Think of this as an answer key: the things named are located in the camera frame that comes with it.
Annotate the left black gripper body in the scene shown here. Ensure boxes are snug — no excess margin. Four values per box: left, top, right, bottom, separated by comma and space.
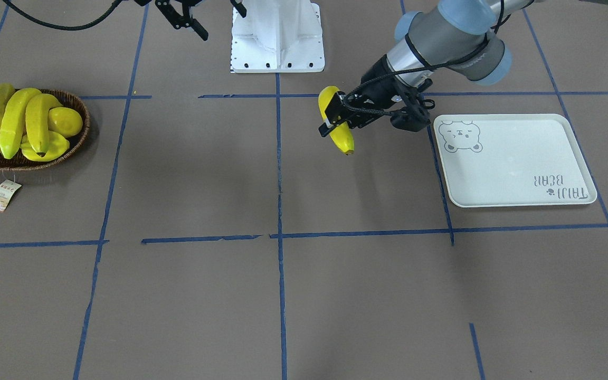
348, 55, 433, 127

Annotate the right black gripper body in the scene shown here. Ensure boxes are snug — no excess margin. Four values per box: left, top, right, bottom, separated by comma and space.
155, 1, 201, 30

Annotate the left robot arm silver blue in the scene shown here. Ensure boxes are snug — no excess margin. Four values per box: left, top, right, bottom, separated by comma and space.
319, 1, 531, 137

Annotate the white bear tray plate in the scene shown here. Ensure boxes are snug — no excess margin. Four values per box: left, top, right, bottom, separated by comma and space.
433, 113, 598, 208

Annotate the woven brown basket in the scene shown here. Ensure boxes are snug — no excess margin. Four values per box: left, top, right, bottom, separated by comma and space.
0, 90, 92, 171

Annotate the yellow lemon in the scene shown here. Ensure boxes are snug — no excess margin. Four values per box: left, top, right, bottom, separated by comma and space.
47, 107, 83, 139

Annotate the paper price tag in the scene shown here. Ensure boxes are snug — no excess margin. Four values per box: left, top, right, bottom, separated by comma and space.
0, 179, 22, 213

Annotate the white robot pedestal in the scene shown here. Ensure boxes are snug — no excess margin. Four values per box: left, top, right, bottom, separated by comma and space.
230, 1, 326, 73

